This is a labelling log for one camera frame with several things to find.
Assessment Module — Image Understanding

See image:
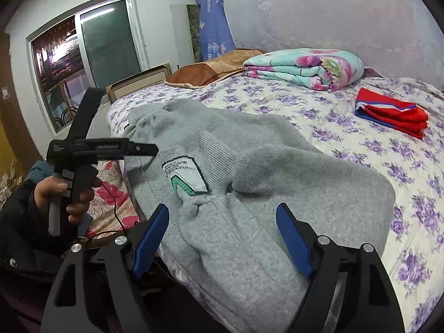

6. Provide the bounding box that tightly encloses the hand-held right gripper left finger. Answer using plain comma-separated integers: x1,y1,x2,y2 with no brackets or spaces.
41,203,170,333

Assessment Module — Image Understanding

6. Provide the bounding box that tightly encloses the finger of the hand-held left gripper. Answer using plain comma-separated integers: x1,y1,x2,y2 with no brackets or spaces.
125,141,160,157

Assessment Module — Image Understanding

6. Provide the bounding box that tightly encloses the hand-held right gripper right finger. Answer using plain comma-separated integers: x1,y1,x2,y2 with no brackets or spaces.
276,202,406,333

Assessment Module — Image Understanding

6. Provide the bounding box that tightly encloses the grey sweatshirt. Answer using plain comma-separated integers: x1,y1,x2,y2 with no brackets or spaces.
123,98,397,333

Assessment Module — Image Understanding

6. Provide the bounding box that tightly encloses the person's left forearm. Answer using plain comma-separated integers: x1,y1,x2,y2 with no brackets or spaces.
0,180,74,275

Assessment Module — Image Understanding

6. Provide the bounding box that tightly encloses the person's left hand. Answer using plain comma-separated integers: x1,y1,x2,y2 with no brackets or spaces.
34,175,104,226

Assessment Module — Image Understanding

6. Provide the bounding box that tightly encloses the pink floral sheet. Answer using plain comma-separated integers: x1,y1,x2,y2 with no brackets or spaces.
85,160,141,240

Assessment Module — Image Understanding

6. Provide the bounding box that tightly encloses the window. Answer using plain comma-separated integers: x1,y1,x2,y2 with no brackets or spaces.
26,0,150,136

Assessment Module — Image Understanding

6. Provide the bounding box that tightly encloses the brown pillow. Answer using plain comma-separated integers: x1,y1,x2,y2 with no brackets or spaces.
164,49,268,89

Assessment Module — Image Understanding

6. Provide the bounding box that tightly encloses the white panel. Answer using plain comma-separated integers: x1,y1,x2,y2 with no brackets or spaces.
171,4,195,69

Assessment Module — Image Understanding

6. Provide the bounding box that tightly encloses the green picture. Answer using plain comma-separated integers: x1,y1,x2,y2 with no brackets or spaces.
186,4,202,62

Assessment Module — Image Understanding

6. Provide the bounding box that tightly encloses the purple floral bed quilt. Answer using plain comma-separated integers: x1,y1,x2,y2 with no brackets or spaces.
107,74,444,333

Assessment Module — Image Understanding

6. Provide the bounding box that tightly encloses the blue printed bag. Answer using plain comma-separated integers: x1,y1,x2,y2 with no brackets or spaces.
194,0,236,64

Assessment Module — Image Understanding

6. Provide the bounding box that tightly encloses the red folded garment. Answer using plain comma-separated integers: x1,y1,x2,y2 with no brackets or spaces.
354,88,430,140

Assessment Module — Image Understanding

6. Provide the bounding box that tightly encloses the teal pink floral folded blanket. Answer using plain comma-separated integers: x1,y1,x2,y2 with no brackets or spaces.
243,49,365,92

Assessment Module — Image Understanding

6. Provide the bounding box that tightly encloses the white lace cover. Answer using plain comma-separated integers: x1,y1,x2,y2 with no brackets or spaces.
221,0,444,91

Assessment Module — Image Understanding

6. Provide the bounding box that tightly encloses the black cable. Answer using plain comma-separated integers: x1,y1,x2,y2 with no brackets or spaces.
80,177,140,241

